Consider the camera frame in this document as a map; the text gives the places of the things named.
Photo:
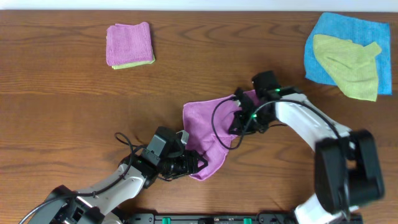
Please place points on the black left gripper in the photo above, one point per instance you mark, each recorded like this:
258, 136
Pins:
191, 164

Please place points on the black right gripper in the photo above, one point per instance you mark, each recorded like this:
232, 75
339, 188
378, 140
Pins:
238, 121

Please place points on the purple microfiber cloth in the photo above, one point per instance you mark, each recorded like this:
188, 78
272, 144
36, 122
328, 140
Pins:
207, 123

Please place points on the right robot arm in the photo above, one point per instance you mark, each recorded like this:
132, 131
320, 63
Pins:
347, 173

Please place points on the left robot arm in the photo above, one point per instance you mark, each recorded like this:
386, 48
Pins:
99, 203

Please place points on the crumpled green cloth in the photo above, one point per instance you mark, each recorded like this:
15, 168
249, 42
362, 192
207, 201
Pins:
351, 66

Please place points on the folded green cloth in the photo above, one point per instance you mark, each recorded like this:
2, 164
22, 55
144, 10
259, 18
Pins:
133, 64

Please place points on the folded purple cloth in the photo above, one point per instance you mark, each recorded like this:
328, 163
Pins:
128, 43

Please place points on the blue microfiber cloth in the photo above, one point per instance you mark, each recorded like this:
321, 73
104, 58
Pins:
360, 32

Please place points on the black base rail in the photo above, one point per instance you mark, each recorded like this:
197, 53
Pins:
261, 218

